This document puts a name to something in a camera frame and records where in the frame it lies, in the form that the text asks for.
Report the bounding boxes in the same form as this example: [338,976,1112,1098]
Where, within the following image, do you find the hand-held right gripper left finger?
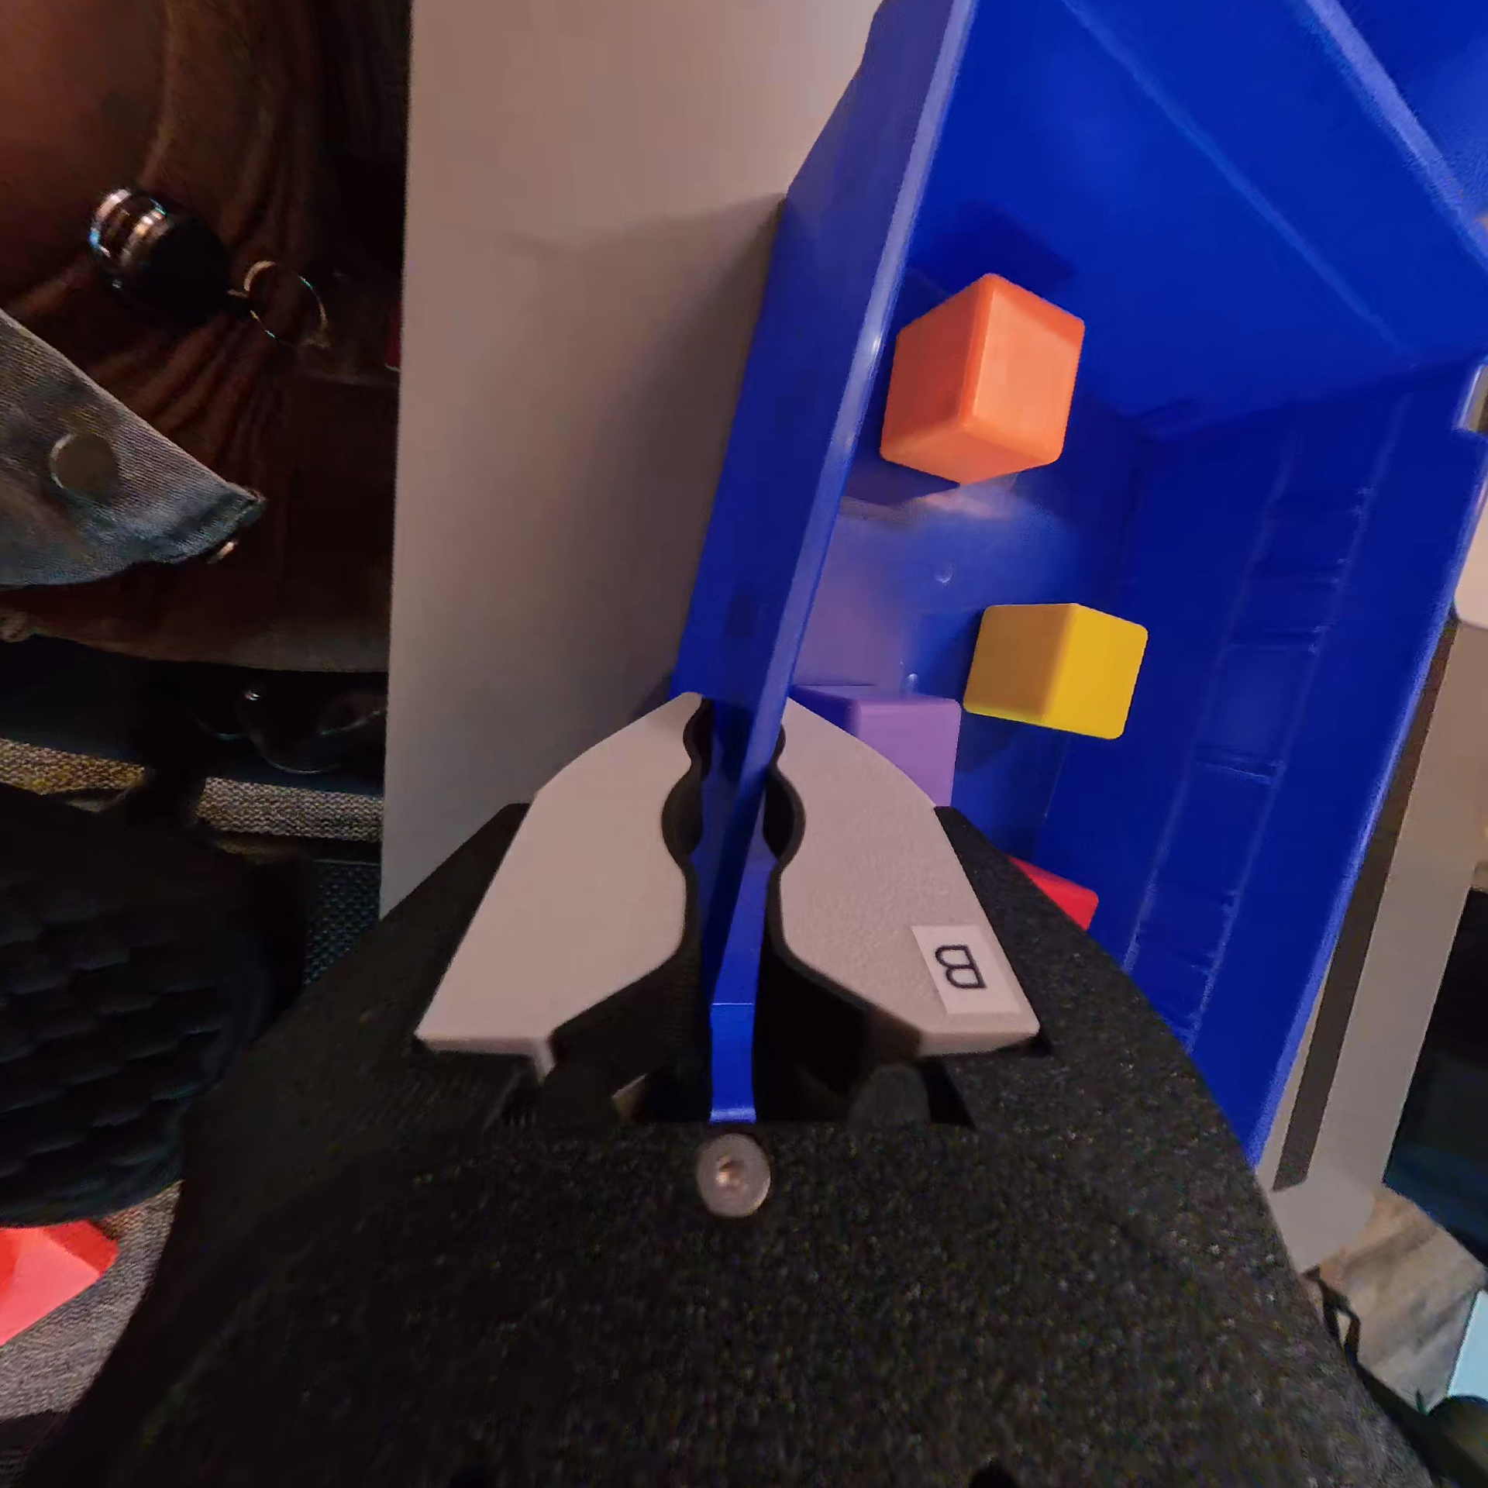
[414,693,713,1081]

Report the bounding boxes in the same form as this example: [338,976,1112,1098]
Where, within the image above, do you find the denim jacket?
[0,303,269,593]

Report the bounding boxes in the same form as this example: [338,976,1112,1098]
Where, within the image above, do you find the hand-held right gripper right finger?
[764,696,1044,1059]

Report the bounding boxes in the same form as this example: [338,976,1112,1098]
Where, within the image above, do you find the metal key ring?
[239,259,334,348]

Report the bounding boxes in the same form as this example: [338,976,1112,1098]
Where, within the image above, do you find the black key fob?
[88,189,235,317]

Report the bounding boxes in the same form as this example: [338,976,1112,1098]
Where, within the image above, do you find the black mesh chair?
[0,780,307,1228]

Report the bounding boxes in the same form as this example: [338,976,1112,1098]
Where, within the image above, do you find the red object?
[0,1219,121,1351]

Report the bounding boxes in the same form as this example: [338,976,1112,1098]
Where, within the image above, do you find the orange magnetic cube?
[880,271,1088,485]

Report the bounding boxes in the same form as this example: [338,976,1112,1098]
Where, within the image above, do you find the purple magnetic cube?
[792,685,965,809]

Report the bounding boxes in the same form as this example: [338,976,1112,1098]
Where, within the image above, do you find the red magnetic cube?
[1006,857,1102,935]

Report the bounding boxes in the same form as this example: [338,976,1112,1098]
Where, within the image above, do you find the blue plastic bin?
[675,0,1488,1167]

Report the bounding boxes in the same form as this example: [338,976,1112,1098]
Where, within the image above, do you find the yellow magnetic cube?
[962,601,1150,742]

